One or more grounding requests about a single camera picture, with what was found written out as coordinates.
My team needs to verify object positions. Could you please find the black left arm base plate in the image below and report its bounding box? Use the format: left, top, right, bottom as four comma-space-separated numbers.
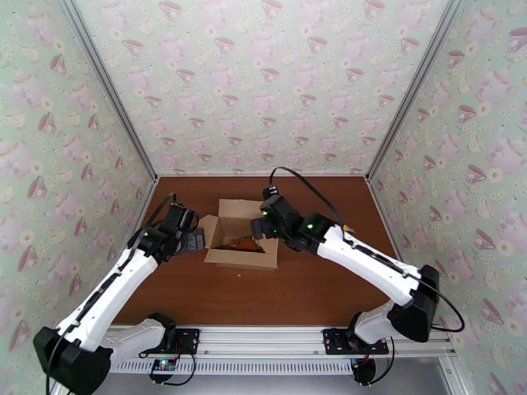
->
134, 327, 202, 357

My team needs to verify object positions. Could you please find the grey metal shelf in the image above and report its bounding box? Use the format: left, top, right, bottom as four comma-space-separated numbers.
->
103, 372, 454, 395

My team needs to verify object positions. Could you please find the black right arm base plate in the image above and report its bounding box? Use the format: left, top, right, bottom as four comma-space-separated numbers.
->
322, 327, 390, 356

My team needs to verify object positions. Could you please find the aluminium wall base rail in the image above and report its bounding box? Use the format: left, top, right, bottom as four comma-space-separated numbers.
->
366, 177, 404, 263
123, 178, 161, 251

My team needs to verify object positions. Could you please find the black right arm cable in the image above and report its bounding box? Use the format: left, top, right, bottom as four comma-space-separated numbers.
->
269, 167, 465, 334

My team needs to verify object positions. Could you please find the brown item inside box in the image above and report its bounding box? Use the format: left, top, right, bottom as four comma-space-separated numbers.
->
224, 236, 267, 254

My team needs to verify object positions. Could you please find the thin black controller cable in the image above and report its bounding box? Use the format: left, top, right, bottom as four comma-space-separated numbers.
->
370, 339, 397, 386
162, 352, 196, 386

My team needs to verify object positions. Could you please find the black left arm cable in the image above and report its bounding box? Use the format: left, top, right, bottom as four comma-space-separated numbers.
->
45, 193, 178, 395

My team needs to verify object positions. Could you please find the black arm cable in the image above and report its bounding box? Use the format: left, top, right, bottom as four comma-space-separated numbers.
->
45, 193, 178, 395
269, 167, 465, 334

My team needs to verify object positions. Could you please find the aluminium frame post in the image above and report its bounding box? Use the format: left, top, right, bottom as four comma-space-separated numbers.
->
55, 0, 159, 183
366, 0, 471, 183

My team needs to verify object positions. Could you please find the brown cardboard express box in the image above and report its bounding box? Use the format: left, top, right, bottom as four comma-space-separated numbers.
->
198, 198, 280, 271

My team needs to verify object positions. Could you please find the aluminium frame side beam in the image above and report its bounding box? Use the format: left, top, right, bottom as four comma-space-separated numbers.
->
438, 356, 470, 395

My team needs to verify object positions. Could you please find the perforated metal strip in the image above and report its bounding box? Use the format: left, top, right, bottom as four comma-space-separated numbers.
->
111, 358, 355, 376

